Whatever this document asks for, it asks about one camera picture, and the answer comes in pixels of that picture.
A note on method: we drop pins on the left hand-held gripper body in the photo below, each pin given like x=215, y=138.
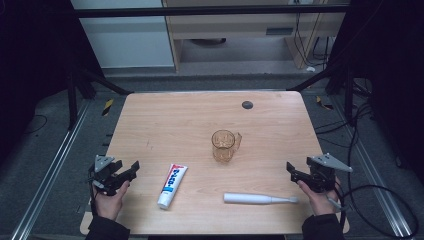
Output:
x=103, y=178

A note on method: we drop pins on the white electric toothbrush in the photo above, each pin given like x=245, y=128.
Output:
x=246, y=198

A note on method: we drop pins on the light wooden desk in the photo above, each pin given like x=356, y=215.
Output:
x=233, y=28

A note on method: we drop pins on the person's right hand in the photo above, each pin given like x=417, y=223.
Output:
x=321, y=203

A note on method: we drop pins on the black horizontal frame bar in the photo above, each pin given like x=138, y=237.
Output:
x=200, y=11

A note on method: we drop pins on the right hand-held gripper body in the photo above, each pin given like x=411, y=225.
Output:
x=321, y=176

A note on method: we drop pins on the white toothpaste tube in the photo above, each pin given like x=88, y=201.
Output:
x=171, y=185

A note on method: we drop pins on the black curtain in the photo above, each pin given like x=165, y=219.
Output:
x=390, y=66
x=30, y=66

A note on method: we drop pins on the person's left hand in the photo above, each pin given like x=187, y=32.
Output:
x=108, y=205

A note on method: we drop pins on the aluminium floor rail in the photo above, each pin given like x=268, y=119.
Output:
x=373, y=166
x=50, y=170

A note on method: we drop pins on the yellow black striped tape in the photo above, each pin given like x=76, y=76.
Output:
x=107, y=106
x=324, y=104

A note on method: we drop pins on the amber transparent cup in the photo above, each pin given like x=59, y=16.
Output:
x=222, y=146

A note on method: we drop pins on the black metal stand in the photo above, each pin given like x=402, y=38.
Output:
x=349, y=96
x=71, y=100

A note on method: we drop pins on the white cabinet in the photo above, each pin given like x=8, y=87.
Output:
x=126, y=40

